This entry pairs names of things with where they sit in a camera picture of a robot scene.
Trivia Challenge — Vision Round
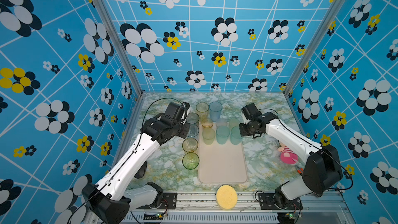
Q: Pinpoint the tall green-teal glass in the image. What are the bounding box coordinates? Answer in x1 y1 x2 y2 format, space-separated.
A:
230 126 243 145

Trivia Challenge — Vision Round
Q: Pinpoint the grey-blue glass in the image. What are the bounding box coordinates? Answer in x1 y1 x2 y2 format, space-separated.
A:
187 124 200 138

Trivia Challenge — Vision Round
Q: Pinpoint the small clear glass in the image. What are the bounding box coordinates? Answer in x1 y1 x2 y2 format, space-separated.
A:
216 118 228 127

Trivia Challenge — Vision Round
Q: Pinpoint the tall teal glass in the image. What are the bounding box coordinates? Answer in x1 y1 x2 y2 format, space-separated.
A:
216 126 230 145

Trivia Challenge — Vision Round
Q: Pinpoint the yellow glass column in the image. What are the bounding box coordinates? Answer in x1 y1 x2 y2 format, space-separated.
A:
182 138 199 152

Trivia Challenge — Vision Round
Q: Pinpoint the green glass column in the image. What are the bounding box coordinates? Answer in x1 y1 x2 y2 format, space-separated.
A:
182 152 200 170

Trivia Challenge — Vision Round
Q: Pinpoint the tall blue glass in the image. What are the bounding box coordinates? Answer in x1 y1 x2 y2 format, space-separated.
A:
209 102 223 122

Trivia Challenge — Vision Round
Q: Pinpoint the small amber glass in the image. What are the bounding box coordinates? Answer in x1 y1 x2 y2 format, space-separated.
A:
201 118 214 129

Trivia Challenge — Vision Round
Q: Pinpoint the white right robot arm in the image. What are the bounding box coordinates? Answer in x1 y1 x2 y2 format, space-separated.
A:
239 111 343 208

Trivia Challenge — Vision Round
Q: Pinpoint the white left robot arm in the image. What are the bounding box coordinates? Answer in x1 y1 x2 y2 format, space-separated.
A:
82 118 190 224

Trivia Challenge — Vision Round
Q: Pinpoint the pale pink rectangular tray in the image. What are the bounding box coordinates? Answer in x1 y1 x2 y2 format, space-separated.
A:
198 126 248 184

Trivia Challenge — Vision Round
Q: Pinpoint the grey glass rear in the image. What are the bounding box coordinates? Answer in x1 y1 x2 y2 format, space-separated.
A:
186 113 200 126

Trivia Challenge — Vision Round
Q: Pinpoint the pink plush doll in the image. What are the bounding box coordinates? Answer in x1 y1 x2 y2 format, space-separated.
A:
277 143 299 164

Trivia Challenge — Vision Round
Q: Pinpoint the tall amber glass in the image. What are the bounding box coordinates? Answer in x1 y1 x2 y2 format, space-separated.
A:
196 102 209 121

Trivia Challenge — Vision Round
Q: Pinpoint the black computer mouse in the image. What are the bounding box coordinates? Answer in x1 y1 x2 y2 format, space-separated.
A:
134 161 147 179

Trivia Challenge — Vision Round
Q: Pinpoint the red black utility knife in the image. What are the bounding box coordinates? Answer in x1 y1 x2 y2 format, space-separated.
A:
295 166 304 175

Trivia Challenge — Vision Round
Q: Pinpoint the yellow round sponge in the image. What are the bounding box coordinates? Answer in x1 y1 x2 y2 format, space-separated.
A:
216 185 237 210

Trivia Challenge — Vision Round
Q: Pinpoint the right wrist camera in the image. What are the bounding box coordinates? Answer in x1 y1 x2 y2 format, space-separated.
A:
241 103 262 121

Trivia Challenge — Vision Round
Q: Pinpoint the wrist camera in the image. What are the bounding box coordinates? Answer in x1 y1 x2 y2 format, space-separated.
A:
241 103 262 121
164 102 190 124

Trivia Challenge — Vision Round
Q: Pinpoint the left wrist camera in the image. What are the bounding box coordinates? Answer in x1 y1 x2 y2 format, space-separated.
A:
164 102 190 124

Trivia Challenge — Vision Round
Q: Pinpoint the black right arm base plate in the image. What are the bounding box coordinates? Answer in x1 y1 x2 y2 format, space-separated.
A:
255 192 303 211

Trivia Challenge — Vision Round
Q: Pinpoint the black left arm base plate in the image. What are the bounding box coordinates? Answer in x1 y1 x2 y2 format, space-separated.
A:
138 192 178 210

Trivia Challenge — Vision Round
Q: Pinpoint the aluminium front rail frame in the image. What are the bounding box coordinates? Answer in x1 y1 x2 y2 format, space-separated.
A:
121 191 355 224

